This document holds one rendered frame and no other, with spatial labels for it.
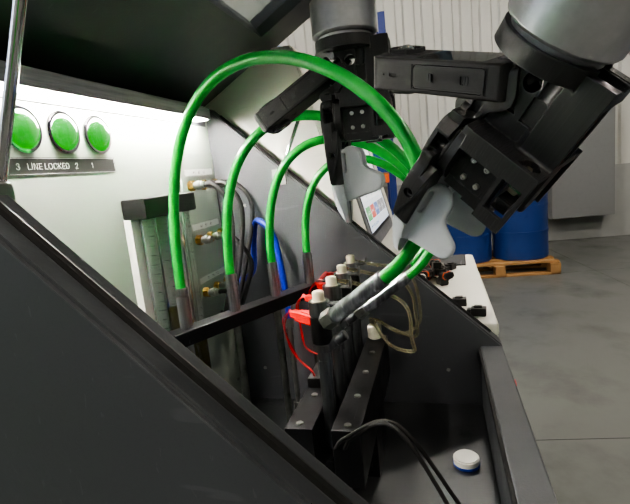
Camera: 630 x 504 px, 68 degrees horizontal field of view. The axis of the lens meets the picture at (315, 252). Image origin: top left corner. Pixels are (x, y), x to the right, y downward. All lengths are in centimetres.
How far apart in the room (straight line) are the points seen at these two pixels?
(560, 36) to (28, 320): 35
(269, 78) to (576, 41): 75
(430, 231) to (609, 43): 18
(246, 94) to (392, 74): 65
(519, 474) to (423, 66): 45
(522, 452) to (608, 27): 48
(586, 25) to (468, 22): 708
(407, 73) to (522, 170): 11
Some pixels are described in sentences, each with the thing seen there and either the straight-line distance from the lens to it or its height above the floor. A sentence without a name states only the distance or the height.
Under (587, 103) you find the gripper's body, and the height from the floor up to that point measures 132.
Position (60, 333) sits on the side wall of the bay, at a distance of 33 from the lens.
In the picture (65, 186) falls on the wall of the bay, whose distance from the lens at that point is 65.
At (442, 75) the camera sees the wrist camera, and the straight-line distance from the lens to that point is 36.
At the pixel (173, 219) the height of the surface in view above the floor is 126.
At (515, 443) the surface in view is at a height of 95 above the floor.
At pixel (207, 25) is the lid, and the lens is 80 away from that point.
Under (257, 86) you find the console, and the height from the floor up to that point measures 148.
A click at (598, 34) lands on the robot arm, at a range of 31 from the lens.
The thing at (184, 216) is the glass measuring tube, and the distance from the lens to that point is 81.
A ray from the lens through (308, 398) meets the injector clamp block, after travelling 71.
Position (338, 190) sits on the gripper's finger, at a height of 128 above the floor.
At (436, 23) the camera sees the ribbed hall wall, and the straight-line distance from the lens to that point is 735.
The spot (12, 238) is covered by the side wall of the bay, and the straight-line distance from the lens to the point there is 34.
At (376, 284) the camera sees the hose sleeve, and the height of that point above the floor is 119.
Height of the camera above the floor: 130
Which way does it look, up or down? 10 degrees down
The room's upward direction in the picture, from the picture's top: 6 degrees counter-clockwise
